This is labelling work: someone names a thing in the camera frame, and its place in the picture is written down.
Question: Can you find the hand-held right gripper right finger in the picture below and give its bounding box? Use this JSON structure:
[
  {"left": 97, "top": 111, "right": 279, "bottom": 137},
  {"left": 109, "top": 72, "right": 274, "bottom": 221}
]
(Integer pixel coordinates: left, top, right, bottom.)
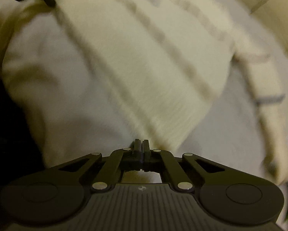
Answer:
[{"left": 143, "top": 139, "right": 229, "bottom": 192}]

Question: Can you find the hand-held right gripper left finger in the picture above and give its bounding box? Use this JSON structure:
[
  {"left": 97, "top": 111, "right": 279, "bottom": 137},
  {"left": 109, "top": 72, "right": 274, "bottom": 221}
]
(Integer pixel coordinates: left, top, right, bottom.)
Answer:
[{"left": 55, "top": 139, "right": 144, "bottom": 192}]

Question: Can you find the cream sweater with blue stripes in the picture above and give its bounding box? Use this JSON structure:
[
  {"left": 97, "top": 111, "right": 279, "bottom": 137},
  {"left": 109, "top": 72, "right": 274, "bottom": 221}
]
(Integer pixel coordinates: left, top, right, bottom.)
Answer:
[{"left": 0, "top": 0, "right": 288, "bottom": 186}]

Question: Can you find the black cloth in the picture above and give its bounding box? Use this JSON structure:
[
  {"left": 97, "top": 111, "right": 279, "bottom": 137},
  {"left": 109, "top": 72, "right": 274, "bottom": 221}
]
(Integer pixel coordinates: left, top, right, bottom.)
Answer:
[{"left": 0, "top": 72, "right": 47, "bottom": 183}]

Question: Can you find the cream panelled wardrobe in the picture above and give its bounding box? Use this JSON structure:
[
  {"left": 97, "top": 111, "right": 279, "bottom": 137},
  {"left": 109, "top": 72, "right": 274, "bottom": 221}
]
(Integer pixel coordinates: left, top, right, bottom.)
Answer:
[{"left": 250, "top": 0, "right": 288, "bottom": 58}]

